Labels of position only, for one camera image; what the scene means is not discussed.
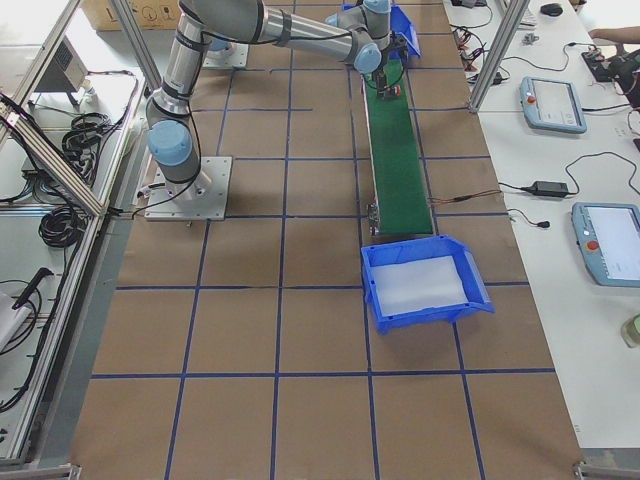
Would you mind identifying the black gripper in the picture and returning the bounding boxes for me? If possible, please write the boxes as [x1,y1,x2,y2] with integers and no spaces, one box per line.
[377,32,409,74]

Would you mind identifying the left blue plastic bin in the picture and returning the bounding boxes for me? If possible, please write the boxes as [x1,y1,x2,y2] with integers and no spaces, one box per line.
[337,1,421,57]

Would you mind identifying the blue plastic bin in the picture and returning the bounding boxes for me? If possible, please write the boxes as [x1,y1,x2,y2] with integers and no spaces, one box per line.
[361,235,495,334]
[337,1,421,57]

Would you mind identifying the green conveyor belt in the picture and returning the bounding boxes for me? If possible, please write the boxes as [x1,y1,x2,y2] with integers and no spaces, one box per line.
[363,59,433,236]

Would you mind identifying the far teach pendant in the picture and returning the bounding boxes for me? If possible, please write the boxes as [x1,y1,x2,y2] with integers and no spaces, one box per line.
[519,76,587,134]

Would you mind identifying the teach pendant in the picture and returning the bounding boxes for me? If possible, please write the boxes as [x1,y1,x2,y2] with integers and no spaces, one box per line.
[519,76,587,134]
[571,202,639,288]

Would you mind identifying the black power adapter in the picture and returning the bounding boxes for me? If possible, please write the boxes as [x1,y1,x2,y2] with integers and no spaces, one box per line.
[529,180,570,198]

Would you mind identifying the right blue plastic bin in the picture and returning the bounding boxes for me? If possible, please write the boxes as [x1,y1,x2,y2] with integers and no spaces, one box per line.
[361,235,495,334]

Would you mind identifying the white foam pad right bin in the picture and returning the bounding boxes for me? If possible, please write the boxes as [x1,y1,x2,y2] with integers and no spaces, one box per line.
[372,256,468,317]

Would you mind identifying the cardboard box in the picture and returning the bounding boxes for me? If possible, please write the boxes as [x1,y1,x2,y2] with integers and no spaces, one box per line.
[81,0,181,31]

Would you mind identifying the near teach pendant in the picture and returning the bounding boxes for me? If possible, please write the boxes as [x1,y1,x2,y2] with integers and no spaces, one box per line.
[571,202,639,288]

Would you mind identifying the aluminium frame post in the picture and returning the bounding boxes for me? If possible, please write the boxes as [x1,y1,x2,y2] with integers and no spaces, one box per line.
[468,0,529,113]

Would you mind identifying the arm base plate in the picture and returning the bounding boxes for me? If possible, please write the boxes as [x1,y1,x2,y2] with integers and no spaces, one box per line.
[143,156,232,221]
[202,42,249,70]

